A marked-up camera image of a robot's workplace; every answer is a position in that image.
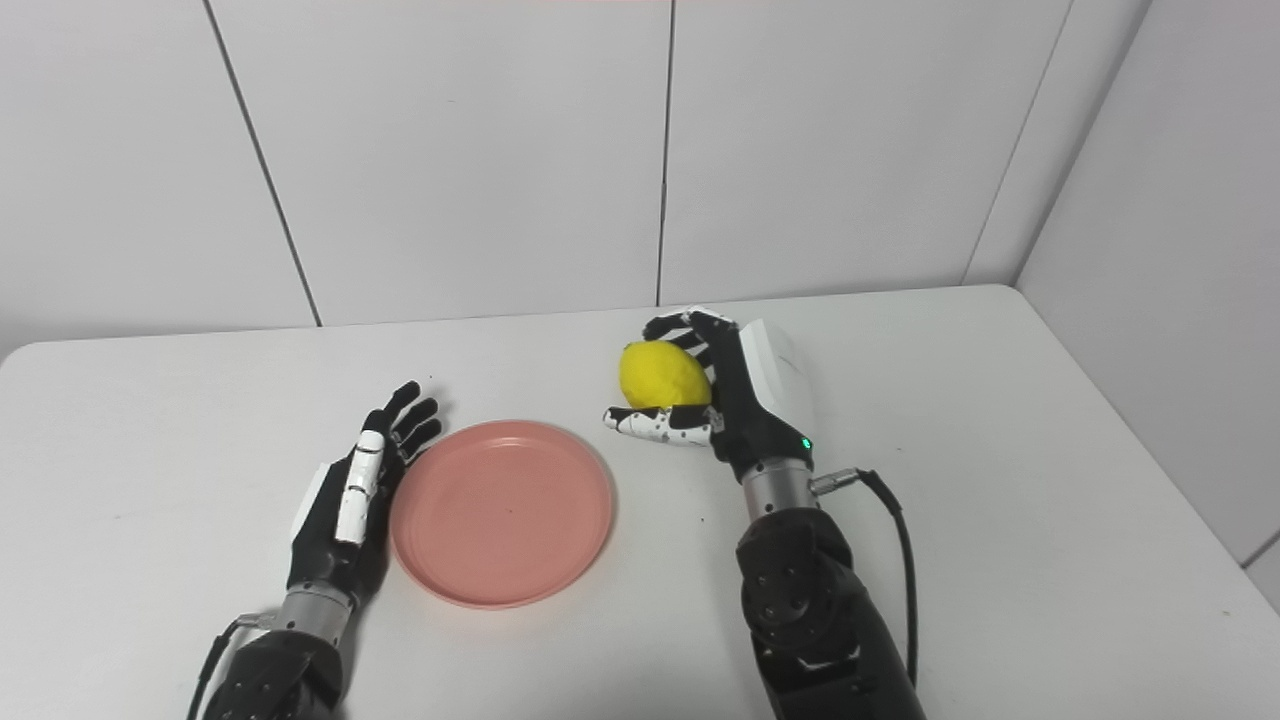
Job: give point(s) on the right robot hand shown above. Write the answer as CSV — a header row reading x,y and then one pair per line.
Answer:
x,y
745,400

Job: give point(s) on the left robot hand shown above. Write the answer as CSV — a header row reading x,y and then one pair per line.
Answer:
x,y
345,500

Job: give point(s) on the yellow lemon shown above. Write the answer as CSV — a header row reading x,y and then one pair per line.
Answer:
x,y
664,375

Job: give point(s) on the pink plate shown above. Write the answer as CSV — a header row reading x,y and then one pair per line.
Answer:
x,y
502,514

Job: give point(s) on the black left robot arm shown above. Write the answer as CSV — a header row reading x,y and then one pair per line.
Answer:
x,y
275,660

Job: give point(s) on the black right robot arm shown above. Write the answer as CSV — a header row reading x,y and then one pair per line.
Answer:
x,y
815,610

